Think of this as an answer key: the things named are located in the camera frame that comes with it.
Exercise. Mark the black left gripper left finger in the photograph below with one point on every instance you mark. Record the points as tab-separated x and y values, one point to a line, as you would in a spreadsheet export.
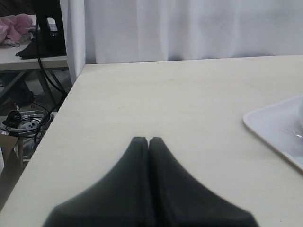
120	199

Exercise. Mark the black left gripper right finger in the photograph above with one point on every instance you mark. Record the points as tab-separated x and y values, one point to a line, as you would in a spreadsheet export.
182	201

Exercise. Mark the white plastic tray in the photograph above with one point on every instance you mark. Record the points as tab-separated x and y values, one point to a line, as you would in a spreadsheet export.
280	126

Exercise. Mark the dark stand behind curtain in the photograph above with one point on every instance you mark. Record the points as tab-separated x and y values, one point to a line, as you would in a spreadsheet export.
49	40

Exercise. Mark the grey side table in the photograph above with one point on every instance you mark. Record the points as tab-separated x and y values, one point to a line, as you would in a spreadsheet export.
10	63

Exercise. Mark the pink cloth on side table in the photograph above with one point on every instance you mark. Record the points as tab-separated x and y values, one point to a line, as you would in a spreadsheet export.
14	27

